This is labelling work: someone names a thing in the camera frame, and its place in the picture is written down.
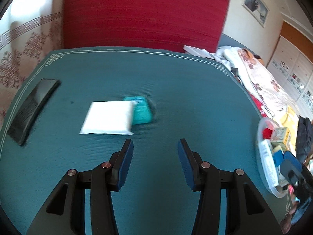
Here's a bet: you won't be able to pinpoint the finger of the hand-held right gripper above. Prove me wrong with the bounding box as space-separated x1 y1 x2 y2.
279 166 309 210
284 151 313 184

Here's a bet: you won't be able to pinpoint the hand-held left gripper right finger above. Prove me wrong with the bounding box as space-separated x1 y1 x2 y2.
177 138 282 235

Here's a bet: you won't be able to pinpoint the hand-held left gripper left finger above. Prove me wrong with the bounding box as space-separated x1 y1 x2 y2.
26 139 134 235

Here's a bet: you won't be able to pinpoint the clear plastic bowl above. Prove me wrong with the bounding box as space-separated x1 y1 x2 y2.
255 117 300 198

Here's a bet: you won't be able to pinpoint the yellow white small box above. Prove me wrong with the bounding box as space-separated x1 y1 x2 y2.
270 127 291 145

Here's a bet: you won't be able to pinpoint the white tissue pack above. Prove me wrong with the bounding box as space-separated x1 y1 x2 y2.
79 101 135 136

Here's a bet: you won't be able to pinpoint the teal plastic case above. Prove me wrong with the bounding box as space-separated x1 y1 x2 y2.
123 96 153 125

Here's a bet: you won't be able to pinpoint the person's right hand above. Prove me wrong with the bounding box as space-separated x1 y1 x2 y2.
281 200 303 234

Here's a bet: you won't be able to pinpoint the black bag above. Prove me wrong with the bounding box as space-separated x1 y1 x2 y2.
295 116 313 163

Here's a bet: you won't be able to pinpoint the yellow packet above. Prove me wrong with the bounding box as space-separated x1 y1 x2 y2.
279 106 300 133

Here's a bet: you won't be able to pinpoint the red cloth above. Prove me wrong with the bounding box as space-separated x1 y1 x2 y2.
251 97 268 117

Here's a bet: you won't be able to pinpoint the floral cloth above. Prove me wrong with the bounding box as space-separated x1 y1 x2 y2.
216 46 301 118

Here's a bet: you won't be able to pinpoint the wooden wardrobe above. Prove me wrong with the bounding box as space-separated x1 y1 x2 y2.
266 12 313 113

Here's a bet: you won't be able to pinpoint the black remote control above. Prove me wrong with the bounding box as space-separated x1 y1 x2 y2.
7 78 61 146

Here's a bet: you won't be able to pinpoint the grey blue upholstered furniture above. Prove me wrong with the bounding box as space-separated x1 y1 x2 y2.
219 34 255 54

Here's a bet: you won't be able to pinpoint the red cushion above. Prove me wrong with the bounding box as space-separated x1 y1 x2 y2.
62 0 233 53

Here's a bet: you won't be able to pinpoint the patterned white curtain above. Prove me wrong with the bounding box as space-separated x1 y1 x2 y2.
0 0 64 123

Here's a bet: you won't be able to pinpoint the framed wall picture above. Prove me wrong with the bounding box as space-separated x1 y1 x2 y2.
242 0 269 28

